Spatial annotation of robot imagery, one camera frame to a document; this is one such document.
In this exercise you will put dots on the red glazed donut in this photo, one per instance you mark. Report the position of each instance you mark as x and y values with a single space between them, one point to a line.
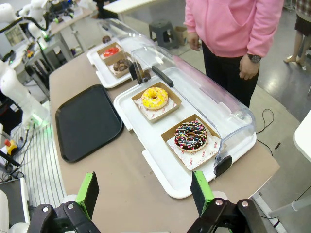
111 52

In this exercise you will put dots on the small clear display case cover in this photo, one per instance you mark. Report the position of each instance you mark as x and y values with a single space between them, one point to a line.
126 34

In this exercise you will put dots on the large clear display case cover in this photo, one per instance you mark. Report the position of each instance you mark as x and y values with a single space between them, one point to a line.
206 97

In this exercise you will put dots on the cardboard box with sprinkled donut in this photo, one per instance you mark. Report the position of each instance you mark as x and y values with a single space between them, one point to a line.
170 138

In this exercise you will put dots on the small white display case base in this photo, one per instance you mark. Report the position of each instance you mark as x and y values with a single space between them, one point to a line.
102 72

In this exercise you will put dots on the person's left hand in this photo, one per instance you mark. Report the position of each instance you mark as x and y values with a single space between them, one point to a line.
249 69

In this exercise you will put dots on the cardboard box with red donut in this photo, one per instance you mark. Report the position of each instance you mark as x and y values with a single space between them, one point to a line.
114 59

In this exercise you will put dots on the printed white paper liner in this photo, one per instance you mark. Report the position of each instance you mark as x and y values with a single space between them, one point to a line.
194 160

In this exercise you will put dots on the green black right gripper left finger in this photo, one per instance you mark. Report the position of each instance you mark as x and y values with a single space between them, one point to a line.
87 194

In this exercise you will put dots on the brown cardboard box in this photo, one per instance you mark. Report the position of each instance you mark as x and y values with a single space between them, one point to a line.
181 35

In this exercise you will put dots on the pink hoodie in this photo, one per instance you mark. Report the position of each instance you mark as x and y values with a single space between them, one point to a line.
230 24

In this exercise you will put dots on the computer monitor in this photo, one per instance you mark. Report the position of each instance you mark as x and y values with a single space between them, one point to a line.
15 35

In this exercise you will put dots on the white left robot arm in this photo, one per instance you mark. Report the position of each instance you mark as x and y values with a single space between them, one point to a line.
17 94

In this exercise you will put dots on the person's right hand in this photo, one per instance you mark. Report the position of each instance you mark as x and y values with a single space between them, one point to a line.
194 41

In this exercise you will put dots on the plain chocolate donut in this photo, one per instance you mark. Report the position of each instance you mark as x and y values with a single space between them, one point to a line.
122 65

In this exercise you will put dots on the black wrist watch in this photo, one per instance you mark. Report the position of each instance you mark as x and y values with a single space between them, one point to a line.
254 58

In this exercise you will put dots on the yellow sprinkled donut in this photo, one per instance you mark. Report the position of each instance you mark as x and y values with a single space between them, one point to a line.
154 98

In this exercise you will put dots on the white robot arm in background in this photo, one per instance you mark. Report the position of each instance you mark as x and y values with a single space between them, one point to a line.
34 14

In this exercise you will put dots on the chocolate donut with coloured sprinkles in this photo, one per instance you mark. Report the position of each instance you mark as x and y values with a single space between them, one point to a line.
191 136

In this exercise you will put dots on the cardboard box with chocolate donut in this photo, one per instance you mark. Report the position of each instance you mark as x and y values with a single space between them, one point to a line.
121 74

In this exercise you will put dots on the cardboard box with yellow donut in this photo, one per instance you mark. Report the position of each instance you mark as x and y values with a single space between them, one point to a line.
158 116

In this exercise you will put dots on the bystander in dark skirt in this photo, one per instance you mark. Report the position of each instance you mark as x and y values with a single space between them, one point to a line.
300 26

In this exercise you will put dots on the small dark chocolate donut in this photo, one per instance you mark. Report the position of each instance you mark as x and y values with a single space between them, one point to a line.
106 39

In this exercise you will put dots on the black trousers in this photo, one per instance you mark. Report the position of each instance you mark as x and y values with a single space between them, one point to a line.
226 72

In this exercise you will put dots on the grey plastic stool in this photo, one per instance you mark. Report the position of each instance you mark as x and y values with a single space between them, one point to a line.
162 32

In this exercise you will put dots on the white side table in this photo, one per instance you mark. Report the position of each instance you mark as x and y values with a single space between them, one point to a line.
303 138

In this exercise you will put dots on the large white display case base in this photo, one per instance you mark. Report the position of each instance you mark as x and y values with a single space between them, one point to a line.
145 145

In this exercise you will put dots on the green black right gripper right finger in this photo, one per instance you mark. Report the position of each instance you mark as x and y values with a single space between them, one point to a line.
201 191

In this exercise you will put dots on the yellow emergency stop button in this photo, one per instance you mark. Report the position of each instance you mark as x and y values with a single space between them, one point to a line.
11 146

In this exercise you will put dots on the black plastic serving tray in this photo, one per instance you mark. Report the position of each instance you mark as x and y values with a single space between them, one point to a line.
88 121

